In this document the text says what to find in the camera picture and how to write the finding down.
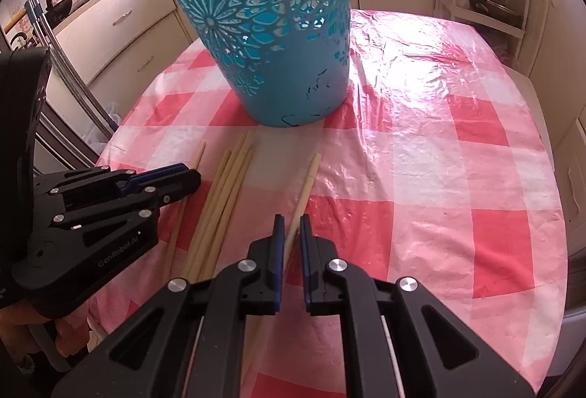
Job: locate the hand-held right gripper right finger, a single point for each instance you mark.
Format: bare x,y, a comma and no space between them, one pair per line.
306,256

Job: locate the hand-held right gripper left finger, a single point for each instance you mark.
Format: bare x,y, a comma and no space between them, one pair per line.
278,256

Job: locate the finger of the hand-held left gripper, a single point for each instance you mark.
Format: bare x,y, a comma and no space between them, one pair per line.
160,173
183,188

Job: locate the wooden chopstick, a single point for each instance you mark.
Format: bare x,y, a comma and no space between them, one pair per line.
212,196
221,196
307,183
237,196
229,196
176,233

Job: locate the blue cut-out plastic basket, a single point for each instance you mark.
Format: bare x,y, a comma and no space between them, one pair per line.
284,91

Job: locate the person's left hand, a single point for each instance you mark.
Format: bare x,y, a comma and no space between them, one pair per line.
71,334

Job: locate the white plastic bag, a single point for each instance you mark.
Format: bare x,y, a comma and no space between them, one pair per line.
106,123

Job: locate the pink checkered tablecloth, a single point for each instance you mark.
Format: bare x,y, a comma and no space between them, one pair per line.
412,151

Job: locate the black wok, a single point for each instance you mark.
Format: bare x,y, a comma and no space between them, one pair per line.
58,11

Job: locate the dark pot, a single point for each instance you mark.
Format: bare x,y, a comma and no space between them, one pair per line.
490,6

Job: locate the cream kitchen drawer cabinet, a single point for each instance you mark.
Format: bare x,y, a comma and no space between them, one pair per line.
563,59

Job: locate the metal tube frame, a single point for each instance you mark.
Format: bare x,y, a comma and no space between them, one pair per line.
68,73

